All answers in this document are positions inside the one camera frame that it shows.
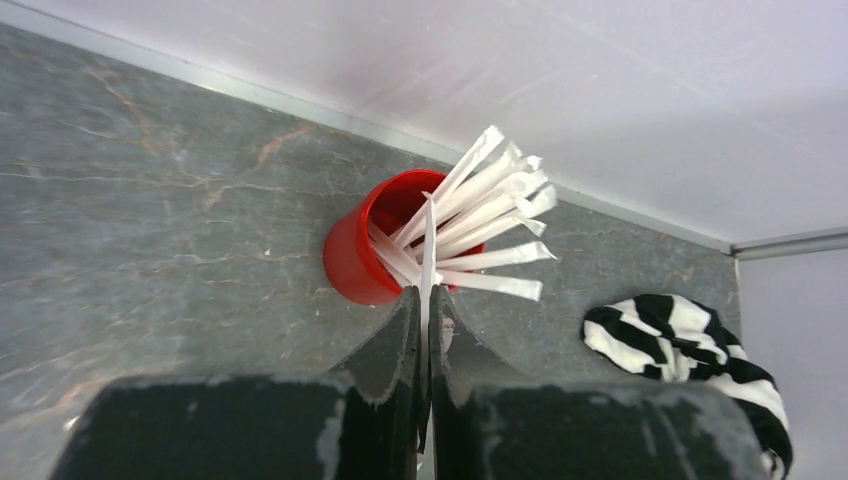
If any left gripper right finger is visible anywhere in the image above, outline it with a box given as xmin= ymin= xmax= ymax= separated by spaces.
xmin=429 ymin=287 xmax=766 ymax=479

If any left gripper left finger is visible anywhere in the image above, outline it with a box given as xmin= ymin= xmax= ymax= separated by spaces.
xmin=52 ymin=287 xmax=421 ymax=479

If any red cup holder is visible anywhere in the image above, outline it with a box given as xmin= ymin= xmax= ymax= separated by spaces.
xmin=322 ymin=169 xmax=446 ymax=305

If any black white striped cloth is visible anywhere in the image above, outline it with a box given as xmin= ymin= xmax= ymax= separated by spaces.
xmin=580 ymin=294 xmax=794 ymax=479

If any white wrapped straws bundle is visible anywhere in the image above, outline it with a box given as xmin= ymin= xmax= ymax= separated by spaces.
xmin=367 ymin=125 xmax=558 ymax=301

